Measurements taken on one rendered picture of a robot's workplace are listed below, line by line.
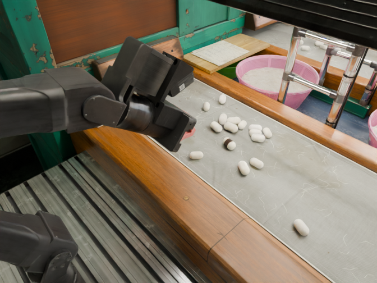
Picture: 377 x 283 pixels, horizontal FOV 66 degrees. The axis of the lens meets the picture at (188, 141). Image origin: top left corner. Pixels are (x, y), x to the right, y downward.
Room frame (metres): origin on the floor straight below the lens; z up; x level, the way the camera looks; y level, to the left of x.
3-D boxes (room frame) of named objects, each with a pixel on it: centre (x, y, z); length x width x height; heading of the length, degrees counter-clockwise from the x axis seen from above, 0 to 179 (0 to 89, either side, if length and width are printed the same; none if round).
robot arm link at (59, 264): (0.25, 0.23, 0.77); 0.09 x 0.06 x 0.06; 40
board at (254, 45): (1.03, -0.14, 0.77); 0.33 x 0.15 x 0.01; 132
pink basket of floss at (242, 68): (0.87, -0.29, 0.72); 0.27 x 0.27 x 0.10
